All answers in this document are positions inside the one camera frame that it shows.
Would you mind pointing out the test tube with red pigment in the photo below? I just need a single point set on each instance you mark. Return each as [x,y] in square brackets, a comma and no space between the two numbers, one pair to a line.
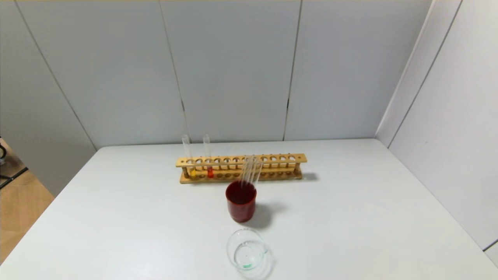
[206,146]

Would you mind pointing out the test tube with yellow pigment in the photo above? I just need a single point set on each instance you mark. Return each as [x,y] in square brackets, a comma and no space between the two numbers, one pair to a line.
[186,146]

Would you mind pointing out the wooden test tube rack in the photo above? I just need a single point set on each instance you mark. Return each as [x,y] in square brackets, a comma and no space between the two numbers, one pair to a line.
[241,160]

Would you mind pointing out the red plastic cup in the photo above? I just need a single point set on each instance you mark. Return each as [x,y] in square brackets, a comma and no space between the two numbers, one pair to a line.
[241,210]

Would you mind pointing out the clear glass beaker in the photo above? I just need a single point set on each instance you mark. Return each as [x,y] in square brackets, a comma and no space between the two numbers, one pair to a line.
[249,254]

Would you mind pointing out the black stand leg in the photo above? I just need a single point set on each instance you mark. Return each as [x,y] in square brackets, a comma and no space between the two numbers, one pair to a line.
[11,175]

